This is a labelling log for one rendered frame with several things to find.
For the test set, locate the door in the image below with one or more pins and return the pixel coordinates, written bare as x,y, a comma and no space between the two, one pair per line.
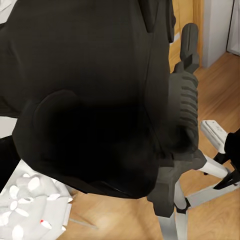
186,11

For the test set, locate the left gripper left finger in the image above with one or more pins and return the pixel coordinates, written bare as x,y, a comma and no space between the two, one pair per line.
9,160

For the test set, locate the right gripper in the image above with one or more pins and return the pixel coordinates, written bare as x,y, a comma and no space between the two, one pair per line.
234,177

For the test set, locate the digital camera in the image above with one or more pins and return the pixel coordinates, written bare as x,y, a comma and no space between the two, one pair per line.
88,82

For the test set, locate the camera tripod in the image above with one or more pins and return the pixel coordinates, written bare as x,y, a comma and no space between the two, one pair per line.
181,153

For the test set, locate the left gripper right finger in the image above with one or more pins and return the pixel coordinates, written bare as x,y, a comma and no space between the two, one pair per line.
232,149

